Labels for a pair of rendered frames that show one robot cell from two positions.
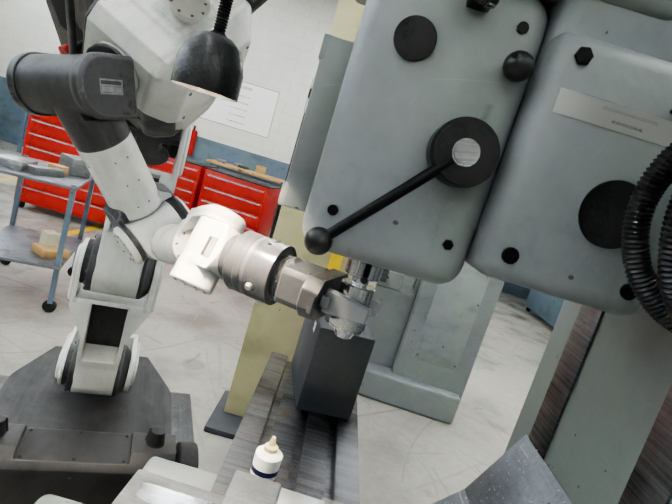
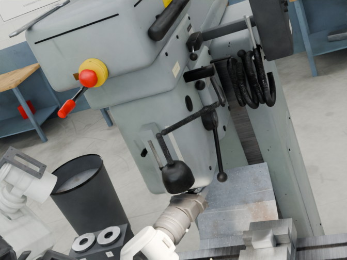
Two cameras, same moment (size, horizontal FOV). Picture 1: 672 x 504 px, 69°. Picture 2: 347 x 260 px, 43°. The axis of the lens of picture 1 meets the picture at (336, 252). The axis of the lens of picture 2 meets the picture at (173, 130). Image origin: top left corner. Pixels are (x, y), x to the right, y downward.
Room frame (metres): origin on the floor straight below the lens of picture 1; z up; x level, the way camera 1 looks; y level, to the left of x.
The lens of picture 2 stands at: (0.14, 0.98, 1.99)
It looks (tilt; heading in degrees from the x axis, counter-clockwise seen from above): 25 degrees down; 295
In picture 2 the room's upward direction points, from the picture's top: 23 degrees counter-clockwise
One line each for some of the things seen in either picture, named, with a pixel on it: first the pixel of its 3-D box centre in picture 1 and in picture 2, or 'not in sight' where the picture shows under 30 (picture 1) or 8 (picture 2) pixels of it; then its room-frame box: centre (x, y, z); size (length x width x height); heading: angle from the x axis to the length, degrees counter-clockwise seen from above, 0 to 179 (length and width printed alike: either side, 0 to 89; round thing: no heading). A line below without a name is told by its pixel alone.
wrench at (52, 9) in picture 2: not in sight; (40, 17); (0.73, 0.11, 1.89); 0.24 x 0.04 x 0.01; 91
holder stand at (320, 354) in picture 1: (329, 350); (107, 258); (1.06, -0.05, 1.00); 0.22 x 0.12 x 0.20; 11
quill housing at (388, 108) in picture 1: (410, 134); (168, 130); (0.62, -0.05, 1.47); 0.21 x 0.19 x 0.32; 1
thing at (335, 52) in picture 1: (317, 127); (161, 160); (0.62, 0.07, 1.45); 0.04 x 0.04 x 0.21; 1
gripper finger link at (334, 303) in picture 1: (344, 308); (203, 194); (0.59, -0.03, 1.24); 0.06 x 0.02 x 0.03; 73
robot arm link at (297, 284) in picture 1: (292, 282); (180, 214); (0.65, 0.05, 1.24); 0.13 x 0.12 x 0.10; 163
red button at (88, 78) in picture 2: not in sight; (89, 77); (0.62, 0.21, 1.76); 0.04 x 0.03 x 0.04; 1
